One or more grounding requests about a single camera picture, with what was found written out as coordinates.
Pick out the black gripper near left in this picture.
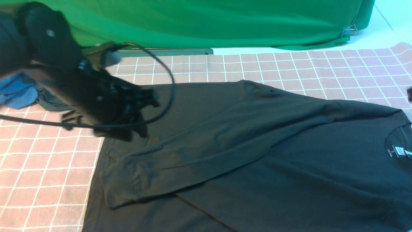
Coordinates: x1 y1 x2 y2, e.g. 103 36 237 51
61 75 160 141

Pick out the pink checkered tablecloth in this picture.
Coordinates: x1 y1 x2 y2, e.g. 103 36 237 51
0 42 411 232

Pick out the black robot arm near left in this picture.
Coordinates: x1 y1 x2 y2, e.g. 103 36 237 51
1 1 175 141

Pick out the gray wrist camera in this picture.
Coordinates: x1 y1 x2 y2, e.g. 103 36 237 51
82 42 122 69

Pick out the dark crumpled garment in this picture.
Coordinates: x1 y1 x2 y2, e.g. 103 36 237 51
36 88 71 112

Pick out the blue crumpled garment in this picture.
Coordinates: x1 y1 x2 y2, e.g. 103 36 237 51
0 72 39 110

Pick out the dark gray long-sleeved shirt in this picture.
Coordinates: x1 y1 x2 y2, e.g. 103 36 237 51
82 81 412 232

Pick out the green backdrop cloth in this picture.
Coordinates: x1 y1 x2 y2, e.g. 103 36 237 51
42 0 375 51

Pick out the metal binder clip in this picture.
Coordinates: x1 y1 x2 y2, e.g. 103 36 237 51
342 24 358 37

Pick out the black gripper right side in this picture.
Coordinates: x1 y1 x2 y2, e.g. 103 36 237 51
407 88 412 103

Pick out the black cable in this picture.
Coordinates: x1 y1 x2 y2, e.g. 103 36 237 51
0 43 177 131

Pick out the gray metal bar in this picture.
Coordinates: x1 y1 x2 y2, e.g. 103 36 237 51
120 48 214 58

